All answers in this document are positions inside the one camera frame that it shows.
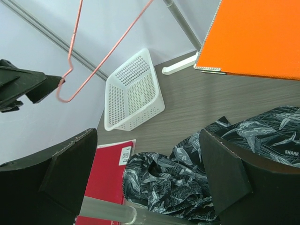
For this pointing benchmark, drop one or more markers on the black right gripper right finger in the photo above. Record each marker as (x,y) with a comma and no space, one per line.
(248,189)

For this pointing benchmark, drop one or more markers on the orange binder folder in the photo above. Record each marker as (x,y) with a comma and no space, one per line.
(259,38)

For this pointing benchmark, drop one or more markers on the white perforated plastic basket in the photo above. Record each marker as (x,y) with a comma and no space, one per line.
(132,94)

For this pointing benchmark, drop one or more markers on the pink wire hanger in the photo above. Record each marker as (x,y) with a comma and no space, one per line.
(105,32)

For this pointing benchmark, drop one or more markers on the red notebook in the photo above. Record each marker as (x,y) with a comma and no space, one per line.
(106,176)

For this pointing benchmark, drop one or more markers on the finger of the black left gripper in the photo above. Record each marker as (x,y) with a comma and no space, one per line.
(16,82)

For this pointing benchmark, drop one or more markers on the dark shark-print shorts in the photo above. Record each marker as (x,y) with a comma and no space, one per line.
(177,185)

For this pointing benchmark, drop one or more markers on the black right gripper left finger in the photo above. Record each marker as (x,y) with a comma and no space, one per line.
(48,187)

